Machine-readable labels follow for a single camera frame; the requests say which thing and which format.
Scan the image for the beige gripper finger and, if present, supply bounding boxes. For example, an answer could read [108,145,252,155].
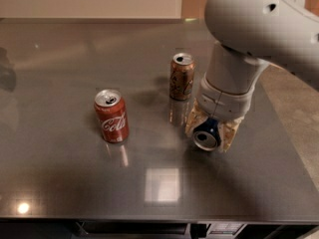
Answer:
[185,101,208,137]
[220,117,244,152]

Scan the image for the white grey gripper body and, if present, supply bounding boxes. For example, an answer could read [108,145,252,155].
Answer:
[196,77,255,120]

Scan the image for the blue pepsi can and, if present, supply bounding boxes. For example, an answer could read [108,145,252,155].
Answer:
[192,118,221,151]

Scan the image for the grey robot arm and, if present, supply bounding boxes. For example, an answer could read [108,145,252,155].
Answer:
[185,0,319,152]

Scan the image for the brown soda can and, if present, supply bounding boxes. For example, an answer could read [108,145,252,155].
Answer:
[169,53,195,101]

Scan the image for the red coca-cola can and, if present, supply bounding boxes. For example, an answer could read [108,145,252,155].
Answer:
[94,89,129,143]

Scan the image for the dark shelf under table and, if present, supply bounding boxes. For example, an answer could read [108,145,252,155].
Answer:
[0,221,318,239]

